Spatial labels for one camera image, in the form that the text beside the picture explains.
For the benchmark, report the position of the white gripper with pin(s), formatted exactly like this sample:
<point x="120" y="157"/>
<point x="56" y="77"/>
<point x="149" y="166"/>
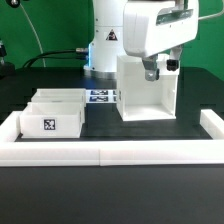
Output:
<point x="151" y="27"/>

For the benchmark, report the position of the white drawer cabinet box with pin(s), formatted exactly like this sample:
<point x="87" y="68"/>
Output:
<point x="139" y="99"/>

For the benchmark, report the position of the white front drawer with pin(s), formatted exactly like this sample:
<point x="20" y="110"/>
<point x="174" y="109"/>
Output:
<point x="52" y="120"/>

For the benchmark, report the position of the white drawer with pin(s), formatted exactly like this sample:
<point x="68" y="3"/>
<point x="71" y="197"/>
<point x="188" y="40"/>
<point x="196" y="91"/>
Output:
<point x="52" y="120"/>
<point x="60" y="95"/>

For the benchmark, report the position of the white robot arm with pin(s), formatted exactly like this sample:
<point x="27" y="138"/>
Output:
<point x="107" y="43"/>

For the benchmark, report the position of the white rear drawer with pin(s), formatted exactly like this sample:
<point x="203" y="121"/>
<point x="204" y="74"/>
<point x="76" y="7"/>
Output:
<point x="60" y="95"/>

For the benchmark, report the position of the marker tag sheet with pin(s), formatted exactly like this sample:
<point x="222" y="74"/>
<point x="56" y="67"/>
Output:
<point x="101" y="96"/>

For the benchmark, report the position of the black camera stand left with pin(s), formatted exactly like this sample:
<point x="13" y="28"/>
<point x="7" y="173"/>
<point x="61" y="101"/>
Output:
<point x="6" y="68"/>

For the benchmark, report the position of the white U-shaped border frame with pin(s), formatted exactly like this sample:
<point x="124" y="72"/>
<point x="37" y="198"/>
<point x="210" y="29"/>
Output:
<point x="111" y="153"/>

